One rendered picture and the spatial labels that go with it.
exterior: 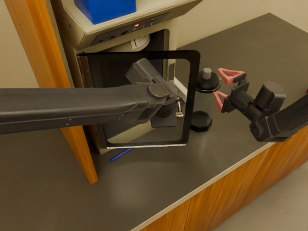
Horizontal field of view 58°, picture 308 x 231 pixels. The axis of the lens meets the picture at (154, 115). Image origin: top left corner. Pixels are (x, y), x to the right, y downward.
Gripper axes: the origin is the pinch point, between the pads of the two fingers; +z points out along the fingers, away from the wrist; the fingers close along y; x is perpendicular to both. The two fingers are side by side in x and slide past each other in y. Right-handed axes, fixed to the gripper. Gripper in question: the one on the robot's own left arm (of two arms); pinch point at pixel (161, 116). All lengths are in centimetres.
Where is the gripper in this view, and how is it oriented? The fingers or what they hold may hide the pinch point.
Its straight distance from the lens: 80.7
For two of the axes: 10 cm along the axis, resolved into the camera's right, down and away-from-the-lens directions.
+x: 10.0, -0.5, 0.3
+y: 0.5, 9.6, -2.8
